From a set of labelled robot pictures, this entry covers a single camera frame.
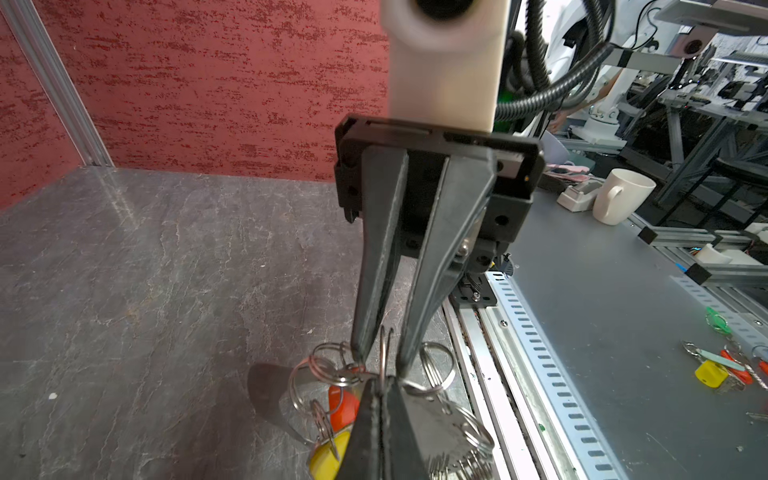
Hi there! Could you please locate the green capped spare key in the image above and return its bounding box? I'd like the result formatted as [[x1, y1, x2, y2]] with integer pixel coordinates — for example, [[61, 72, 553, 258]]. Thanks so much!
[[705, 307, 732, 337]]

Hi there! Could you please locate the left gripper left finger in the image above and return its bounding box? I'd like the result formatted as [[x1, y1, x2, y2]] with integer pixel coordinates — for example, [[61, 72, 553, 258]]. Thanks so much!
[[335, 379, 383, 480]]

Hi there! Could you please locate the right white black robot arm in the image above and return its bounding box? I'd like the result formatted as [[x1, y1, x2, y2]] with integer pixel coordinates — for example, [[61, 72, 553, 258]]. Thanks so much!
[[334, 1, 619, 376]]

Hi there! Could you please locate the white ceramic mug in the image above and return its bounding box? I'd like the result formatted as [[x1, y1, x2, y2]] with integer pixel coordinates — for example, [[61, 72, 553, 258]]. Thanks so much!
[[592, 168, 656, 226]]

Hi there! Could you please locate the white slotted cable duct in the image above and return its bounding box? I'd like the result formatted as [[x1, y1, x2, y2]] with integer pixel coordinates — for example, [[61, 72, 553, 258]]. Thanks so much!
[[482, 272, 627, 479]]

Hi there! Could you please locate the aluminium front rail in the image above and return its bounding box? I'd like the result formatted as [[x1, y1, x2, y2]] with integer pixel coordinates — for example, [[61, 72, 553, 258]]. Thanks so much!
[[443, 300, 540, 479]]

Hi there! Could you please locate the red capped spare key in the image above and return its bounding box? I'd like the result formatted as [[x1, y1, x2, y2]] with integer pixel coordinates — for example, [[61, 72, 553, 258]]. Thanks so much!
[[720, 349, 754, 385]]

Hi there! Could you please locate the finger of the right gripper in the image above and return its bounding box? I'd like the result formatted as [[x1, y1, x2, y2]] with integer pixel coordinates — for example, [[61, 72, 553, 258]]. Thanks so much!
[[395, 156, 496, 377], [350, 146, 409, 363]]

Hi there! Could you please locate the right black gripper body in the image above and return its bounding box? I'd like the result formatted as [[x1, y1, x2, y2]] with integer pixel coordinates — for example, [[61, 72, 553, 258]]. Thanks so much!
[[334, 114, 545, 273]]

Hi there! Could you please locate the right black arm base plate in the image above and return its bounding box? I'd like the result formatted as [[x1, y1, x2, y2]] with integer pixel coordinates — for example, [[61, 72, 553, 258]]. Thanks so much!
[[449, 270, 498, 309]]

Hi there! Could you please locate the right aluminium corner post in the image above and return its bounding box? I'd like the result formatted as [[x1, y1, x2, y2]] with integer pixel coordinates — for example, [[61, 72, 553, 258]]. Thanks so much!
[[1, 0, 115, 168]]

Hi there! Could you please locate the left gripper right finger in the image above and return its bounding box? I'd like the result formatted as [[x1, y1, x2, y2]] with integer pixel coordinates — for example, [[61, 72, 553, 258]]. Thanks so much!
[[382, 376, 429, 480]]

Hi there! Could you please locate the yellow capped spare key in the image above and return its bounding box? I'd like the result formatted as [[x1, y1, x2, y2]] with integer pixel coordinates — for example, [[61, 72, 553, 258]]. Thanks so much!
[[694, 360, 729, 389]]

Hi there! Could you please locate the keyring chain with keys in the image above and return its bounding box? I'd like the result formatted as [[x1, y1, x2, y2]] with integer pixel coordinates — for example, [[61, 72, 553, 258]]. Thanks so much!
[[247, 325, 496, 480]]

